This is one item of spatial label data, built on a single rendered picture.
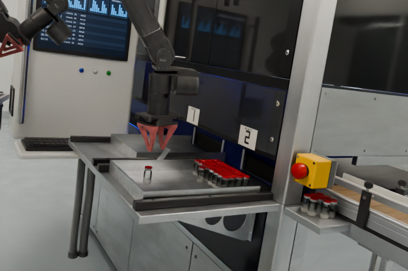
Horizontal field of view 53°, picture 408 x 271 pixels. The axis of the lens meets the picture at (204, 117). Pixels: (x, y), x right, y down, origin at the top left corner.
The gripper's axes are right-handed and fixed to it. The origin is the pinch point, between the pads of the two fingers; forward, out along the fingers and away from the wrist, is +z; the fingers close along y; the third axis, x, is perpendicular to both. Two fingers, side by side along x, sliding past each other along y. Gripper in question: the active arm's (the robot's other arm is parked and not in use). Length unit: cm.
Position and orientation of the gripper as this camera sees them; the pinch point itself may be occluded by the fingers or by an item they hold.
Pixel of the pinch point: (156, 147)
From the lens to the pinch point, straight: 110.0
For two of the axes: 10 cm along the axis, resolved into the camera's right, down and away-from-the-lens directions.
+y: 7.2, -0.7, 6.9
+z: -0.7, 9.8, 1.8
